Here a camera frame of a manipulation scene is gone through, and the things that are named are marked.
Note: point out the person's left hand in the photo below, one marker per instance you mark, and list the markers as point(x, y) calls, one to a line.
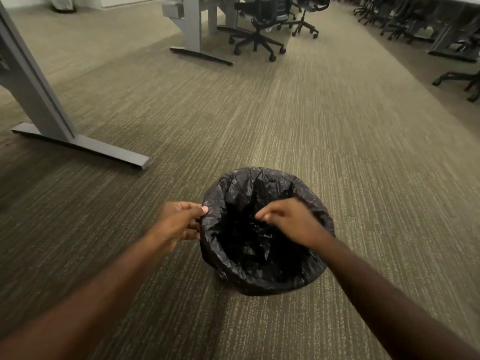
point(174, 224)

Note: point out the person's right hand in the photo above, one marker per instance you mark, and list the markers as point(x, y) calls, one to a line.
point(294, 224)

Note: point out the person's left thumb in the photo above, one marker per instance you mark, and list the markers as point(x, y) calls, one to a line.
point(191, 209)

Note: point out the person's right fingers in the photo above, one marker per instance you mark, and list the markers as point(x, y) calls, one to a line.
point(269, 215)

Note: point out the black plastic trash bag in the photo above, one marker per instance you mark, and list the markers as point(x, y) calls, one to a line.
point(258, 254)

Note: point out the person's left forearm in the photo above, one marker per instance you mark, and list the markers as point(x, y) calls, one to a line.
point(80, 301)

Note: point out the person's right forearm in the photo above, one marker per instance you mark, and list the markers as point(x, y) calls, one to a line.
point(390, 305)

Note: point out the grey metal desk leg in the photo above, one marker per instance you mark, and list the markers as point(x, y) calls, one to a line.
point(193, 29)
point(41, 101)
point(455, 41)

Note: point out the black office chair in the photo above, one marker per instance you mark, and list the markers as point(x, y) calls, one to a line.
point(258, 24)
point(459, 80)
point(307, 14)

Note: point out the row of black office chairs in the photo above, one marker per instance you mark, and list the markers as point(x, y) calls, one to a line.
point(397, 16)

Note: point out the white bin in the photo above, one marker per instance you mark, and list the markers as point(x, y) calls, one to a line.
point(63, 2)

